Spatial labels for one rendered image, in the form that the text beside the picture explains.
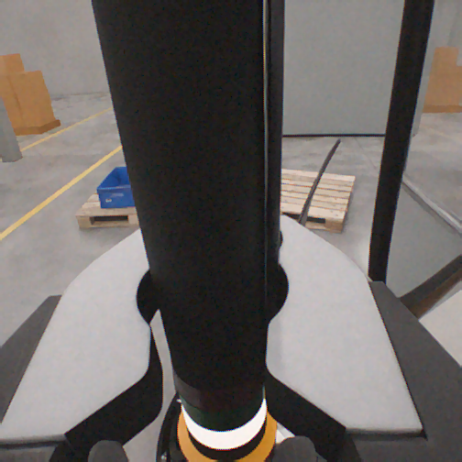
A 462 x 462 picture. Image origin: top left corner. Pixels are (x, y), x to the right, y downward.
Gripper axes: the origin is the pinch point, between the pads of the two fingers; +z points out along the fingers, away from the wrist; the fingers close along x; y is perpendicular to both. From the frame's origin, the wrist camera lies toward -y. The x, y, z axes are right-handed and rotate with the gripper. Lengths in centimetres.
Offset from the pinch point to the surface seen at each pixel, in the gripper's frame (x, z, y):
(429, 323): 27.4, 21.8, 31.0
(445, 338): 27.9, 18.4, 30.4
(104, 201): -130, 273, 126
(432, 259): 70, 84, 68
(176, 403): -7.3, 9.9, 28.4
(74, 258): -141, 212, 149
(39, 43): -692, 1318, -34
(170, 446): -7.2, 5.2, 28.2
